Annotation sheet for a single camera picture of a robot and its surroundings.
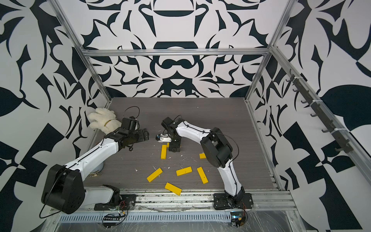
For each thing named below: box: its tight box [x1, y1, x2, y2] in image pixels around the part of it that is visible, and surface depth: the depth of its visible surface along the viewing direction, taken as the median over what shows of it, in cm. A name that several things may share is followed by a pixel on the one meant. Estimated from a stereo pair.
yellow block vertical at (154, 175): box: [146, 167, 163, 183], surface depth 84 cm
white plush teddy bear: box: [86, 107, 123, 134], surface depth 98 cm
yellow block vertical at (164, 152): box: [160, 144, 168, 160], surface depth 93 cm
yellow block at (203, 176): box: [196, 166, 209, 185], surface depth 84 cm
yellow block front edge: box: [164, 182, 183, 196], surface depth 79 cm
